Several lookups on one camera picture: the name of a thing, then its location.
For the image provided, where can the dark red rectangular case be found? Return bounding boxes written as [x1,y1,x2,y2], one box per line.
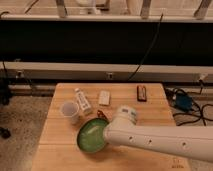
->
[137,85,147,102]

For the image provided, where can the white tube bottle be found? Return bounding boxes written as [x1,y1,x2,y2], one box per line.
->
[75,88,92,115]

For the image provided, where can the green ceramic bowl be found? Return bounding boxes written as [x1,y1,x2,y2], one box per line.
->
[76,118,109,153]

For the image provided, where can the grey metal rail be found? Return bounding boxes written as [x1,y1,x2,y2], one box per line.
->
[0,60,213,84]

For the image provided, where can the red chili pepper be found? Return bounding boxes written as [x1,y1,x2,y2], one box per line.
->
[97,110,108,120]

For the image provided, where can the black caster wheel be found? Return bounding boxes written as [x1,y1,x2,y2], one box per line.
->
[0,127,11,139]

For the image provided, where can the black floor cables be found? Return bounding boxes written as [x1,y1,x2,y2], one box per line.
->
[164,87,213,128]

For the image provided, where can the white rectangular box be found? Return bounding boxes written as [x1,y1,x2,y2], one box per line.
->
[98,91,110,106]

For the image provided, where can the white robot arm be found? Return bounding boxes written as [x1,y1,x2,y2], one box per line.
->
[103,106,213,163]

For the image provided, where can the black hanging cable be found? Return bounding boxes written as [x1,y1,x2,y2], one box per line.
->
[127,12,165,82]

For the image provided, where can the blue power box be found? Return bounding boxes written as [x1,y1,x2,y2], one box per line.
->
[175,94,192,110]

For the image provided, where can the clear plastic measuring cup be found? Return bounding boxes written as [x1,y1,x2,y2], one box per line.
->
[60,101,79,124]

